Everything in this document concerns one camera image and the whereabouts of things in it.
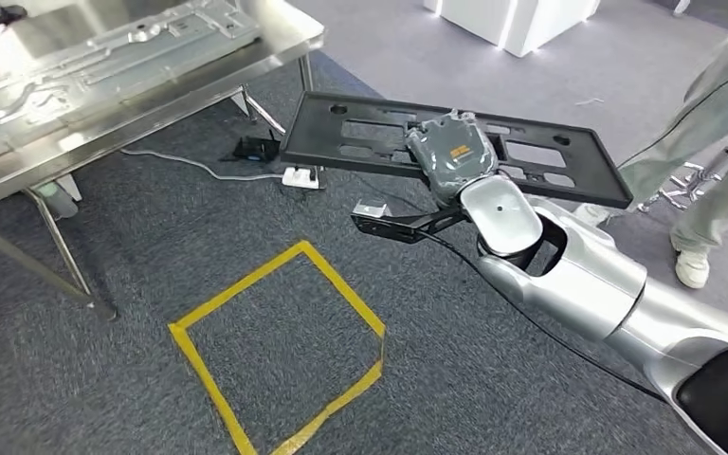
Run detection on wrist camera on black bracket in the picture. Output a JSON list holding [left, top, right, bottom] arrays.
[[350, 197, 469, 245]]

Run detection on stamped metal panel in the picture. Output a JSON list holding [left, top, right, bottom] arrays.
[[0, 0, 264, 163]]

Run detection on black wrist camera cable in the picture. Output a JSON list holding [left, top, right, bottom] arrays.
[[417, 230, 670, 403]]

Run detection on steel workbench table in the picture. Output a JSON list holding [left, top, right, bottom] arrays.
[[0, 0, 328, 322]]

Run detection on chrome chair base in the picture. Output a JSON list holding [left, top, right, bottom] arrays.
[[637, 145, 728, 213]]

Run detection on white power strip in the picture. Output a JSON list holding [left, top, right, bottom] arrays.
[[282, 165, 326, 191]]

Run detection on grey floor cable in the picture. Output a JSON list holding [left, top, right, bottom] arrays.
[[118, 147, 286, 183]]

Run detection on black plastic plate part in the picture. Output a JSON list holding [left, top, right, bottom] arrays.
[[279, 90, 635, 210]]

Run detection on black router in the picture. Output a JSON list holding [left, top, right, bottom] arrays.
[[230, 128, 282, 165]]

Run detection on standing person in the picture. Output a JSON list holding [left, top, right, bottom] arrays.
[[572, 0, 728, 291]]

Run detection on yellow floor tape square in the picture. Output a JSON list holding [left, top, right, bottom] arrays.
[[168, 239, 389, 455]]

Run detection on white lit display block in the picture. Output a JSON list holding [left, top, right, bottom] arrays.
[[422, 0, 602, 59]]

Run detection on pale cylindrical container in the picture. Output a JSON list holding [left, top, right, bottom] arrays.
[[29, 175, 83, 221]]

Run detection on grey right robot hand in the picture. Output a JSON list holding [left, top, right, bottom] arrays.
[[404, 109, 501, 209]]

